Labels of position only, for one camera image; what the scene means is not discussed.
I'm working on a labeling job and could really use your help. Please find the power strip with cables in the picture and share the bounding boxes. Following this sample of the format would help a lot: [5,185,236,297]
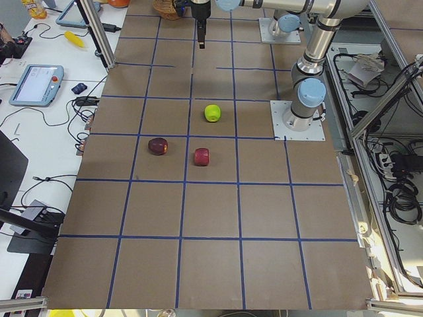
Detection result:
[376,151,423,181]

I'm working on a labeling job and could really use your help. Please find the aluminium frame post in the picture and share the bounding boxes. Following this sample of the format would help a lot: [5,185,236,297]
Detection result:
[76,0,116,69]

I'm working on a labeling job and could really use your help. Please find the black monitor stand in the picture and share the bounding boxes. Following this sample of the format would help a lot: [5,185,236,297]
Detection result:
[1,133,59,254]

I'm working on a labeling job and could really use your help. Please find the teach pendant tablet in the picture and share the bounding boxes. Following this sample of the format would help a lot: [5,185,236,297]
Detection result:
[9,64,64,107]

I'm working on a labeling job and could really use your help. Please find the dark red apple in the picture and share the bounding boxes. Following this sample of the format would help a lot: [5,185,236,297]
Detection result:
[147,137,169,155]

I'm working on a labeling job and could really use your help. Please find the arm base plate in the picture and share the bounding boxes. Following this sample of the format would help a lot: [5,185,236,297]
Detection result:
[258,18,301,45]
[270,100,325,141]

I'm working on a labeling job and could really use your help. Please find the yellow toy corn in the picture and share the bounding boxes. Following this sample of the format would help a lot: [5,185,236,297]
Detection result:
[63,31,86,49]

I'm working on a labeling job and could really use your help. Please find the yellow snack bag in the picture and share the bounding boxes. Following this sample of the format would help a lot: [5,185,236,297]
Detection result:
[21,0,48,19]

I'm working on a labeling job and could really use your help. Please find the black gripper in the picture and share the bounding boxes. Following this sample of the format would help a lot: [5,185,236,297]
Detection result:
[190,0,211,50]

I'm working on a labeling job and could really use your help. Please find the wicker basket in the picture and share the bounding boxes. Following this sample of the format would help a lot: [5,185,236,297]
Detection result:
[153,0,187,20]

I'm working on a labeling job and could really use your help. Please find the black power adapter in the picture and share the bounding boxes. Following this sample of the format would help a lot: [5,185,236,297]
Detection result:
[102,23,121,33]

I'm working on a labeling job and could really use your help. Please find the orange fruit toy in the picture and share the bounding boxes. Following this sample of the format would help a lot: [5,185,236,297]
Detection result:
[107,0,130,9]

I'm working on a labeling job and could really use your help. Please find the grey usb hub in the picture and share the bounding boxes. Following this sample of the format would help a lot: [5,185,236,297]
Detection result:
[10,200,65,238]

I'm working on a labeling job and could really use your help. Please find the dark blue small object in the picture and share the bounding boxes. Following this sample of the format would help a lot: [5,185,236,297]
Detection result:
[71,83,87,94]

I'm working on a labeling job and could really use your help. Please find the green apple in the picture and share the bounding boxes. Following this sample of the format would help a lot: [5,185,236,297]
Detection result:
[204,104,221,123]

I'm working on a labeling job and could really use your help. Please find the crumpled paper box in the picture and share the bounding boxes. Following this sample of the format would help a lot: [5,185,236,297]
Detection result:
[347,53,385,88]

